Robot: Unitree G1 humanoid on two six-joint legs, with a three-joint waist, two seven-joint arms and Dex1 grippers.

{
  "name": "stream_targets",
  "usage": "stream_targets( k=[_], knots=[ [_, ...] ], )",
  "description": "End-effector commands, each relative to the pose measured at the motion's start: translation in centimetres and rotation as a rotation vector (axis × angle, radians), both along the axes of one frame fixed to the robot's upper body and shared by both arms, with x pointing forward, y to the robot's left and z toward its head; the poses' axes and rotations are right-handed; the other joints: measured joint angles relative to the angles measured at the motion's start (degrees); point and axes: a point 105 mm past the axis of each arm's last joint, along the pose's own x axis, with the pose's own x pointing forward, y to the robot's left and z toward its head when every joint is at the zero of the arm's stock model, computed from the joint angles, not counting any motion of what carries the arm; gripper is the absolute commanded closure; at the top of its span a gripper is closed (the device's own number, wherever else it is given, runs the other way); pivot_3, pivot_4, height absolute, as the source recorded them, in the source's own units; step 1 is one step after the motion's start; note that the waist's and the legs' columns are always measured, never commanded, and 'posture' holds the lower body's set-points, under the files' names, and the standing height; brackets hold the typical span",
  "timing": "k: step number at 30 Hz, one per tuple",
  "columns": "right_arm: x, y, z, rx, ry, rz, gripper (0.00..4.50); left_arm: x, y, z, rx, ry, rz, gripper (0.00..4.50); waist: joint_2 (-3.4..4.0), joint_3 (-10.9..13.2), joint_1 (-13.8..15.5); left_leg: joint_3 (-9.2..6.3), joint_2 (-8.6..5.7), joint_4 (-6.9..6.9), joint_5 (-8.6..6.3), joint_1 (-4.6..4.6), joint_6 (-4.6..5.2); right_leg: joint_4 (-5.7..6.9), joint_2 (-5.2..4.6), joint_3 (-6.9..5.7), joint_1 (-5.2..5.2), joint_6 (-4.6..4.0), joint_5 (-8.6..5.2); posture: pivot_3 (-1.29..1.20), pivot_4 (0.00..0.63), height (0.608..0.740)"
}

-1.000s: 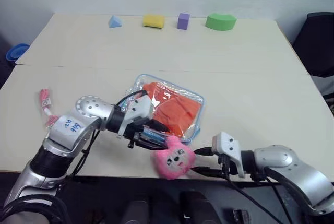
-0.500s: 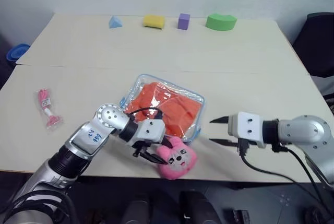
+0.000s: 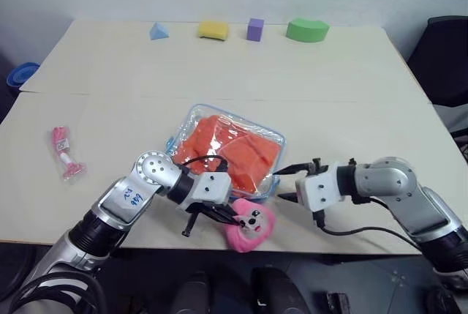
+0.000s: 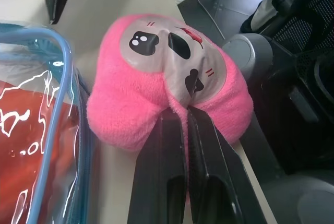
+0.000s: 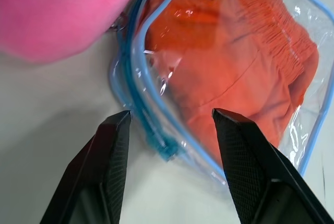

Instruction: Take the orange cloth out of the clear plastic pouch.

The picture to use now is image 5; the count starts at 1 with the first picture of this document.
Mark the clear blue-trimmed plastic pouch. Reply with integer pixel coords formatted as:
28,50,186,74
109,0,334,180

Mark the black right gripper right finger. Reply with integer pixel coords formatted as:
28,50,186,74
211,108,334,224

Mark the pink cloth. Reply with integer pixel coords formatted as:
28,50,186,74
0,0,151,65

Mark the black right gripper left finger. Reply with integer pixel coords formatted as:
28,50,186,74
39,110,132,224

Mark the orange cloth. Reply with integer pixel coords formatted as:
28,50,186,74
142,0,320,169

